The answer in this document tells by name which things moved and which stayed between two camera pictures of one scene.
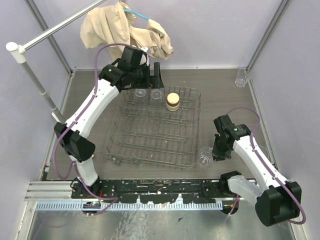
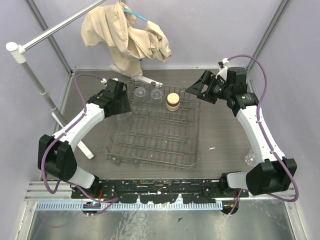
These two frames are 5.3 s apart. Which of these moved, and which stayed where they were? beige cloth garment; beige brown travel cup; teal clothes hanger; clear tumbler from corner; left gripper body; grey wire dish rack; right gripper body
Moved: right gripper body; left gripper body
Stayed: beige cloth garment; grey wire dish rack; teal clothes hanger; beige brown travel cup; clear tumbler from corner
